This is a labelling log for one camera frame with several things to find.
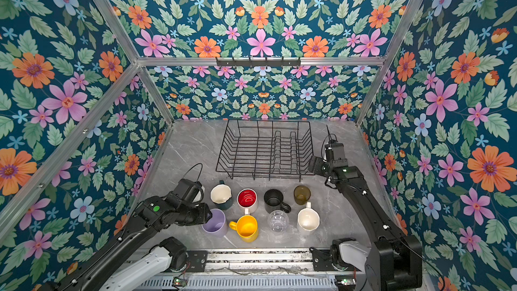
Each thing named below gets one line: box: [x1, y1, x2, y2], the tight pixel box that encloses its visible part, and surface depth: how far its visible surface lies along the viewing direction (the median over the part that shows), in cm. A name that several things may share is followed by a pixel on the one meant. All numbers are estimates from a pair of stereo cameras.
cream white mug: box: [297, 201, 321, 232], surface depth 78 cm
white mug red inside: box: [236, 187, 259, 215], surface depth 84 cm
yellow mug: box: [228, 214, 259, 244], surface depth 78 cm
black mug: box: [263, 188, 292, 214], surface depth 84 cm
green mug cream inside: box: [210, 179, 234, 210], surface depth 84 cm
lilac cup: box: [201, 208, 228, 238], surface depth 75 cm
